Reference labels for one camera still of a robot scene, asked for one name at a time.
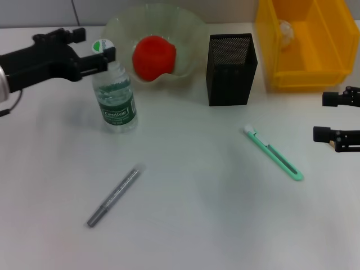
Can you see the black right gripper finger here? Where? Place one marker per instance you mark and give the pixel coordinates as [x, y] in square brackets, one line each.
[322, 134]
[332, 98]

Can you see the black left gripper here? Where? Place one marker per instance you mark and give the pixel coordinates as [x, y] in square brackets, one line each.
[42, 62]

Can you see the mint green utility knife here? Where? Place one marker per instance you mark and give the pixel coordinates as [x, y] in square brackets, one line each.
[272, 153]

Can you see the clear water bottle green label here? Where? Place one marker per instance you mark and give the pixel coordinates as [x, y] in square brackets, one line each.
[118, 101]

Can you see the orange toy fruit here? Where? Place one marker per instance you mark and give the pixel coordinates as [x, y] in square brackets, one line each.
[153, 59]

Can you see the white paper ball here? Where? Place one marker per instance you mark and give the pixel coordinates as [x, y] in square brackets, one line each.
[286, 33]

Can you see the grey glitter pen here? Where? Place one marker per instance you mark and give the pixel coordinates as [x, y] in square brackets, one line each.
[118, 194]

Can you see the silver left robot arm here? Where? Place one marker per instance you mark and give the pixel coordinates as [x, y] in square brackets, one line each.
[3, 84]

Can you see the pale green glass fruit plate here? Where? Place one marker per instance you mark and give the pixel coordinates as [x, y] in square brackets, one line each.
[185, 42]

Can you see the black mesh pen holder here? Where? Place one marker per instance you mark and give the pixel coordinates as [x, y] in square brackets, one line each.
[229, 81]

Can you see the yellow plastic bin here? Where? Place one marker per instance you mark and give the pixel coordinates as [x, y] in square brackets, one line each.
[315, 56]

